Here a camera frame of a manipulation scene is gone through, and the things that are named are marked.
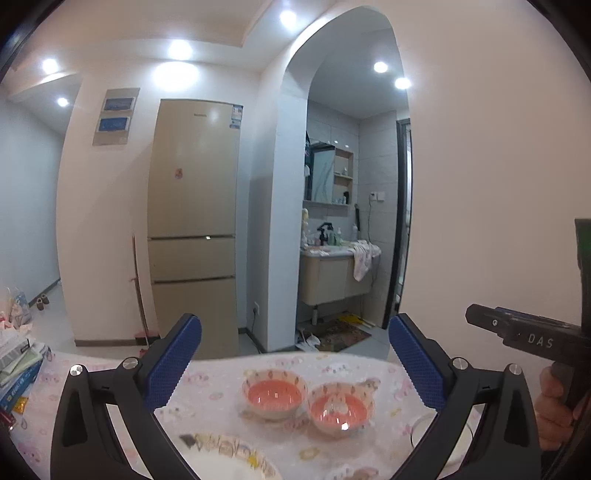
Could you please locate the orange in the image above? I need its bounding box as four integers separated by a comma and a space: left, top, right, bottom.
307, 382, 374, 443
242, 369, 308, 421

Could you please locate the beige vanity cabinet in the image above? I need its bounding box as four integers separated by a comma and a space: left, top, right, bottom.
299, 247, 372, 305

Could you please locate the grey electrical panel box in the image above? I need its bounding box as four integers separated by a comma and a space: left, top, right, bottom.
92, 87, 140, 147

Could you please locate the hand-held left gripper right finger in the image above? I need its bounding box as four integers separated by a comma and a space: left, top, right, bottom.
389, 313, 542, 480

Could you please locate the bathroom mirror cabinet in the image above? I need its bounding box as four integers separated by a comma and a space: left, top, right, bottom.
305, 131, 355, 208

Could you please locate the white black-rimmed bowl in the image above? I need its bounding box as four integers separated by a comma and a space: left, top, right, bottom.
410, 406, 474, 467

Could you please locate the pale green book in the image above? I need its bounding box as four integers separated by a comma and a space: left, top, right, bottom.
0, 344, 51, 385

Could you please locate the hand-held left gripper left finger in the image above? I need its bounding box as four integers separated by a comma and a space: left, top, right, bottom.
50, 313, 204, 480

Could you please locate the beige refrigerator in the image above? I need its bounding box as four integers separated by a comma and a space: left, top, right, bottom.
147, 98, 243, 360

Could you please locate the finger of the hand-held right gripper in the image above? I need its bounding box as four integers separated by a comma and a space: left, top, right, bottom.
465, 304, 509, 341
496, 308, 580, 326

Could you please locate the black door frame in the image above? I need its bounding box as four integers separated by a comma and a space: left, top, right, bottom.
394, 119, 414, 330

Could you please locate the patterned bath mat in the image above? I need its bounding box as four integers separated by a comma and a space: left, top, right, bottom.
316, 320, 372, 352

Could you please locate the person's right hand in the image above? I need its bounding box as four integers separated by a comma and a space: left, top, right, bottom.
536, 364, 578, 450

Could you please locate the white towel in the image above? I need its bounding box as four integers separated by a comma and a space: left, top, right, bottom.
353, 240, 382, 282

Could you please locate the white cartoon print plate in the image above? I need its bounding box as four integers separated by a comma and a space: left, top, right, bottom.
180, 431, 283, 480

